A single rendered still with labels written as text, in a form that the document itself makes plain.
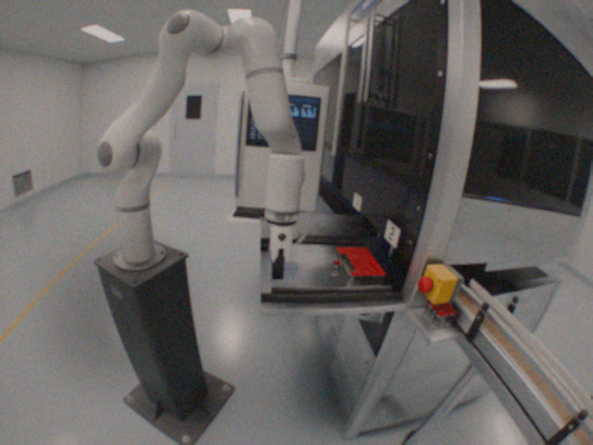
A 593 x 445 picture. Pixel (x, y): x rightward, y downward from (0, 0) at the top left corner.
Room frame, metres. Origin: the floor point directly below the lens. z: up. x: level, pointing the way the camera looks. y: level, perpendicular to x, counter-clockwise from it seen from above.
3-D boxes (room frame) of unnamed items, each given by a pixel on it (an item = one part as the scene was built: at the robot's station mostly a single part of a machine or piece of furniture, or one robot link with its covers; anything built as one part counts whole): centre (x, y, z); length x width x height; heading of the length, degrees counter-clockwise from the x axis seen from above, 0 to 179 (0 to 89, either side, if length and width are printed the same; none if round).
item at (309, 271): (0.72, -0.10, 0.90); 0.34 x 0.26 x 0.04; 99
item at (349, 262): (0.73, -0.19, 0.90); 0.18 x 0.02 x 0.05; 9
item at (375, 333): (1.60, -0.17, 0.73); 1.98 x 0.01 x 0.25; 9
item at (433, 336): (0.50, -0.41, 0.87); 0.14 x 0.13 x 0.02; 99
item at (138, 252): (0.69, 0.52, 0.95); 0.19 x 0.19 x 0.18
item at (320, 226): (1.07, -0.16, 0.90); 0.34 x 0.26 x 0.04; 99
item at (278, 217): (0.62, 0.04, 1.09); 0.09 x 0.08 x 0.03; 9
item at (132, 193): (0.72, 0.52, 1.16); 0.19 x 0.12 x 0.24; 172
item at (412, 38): (0.83, -0.30, 1.51); 0.43 x 0.01 x 0.59; 9
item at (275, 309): (0.89, -0.12, 0.87); 0.70 x 0.48 x 0.02; 9
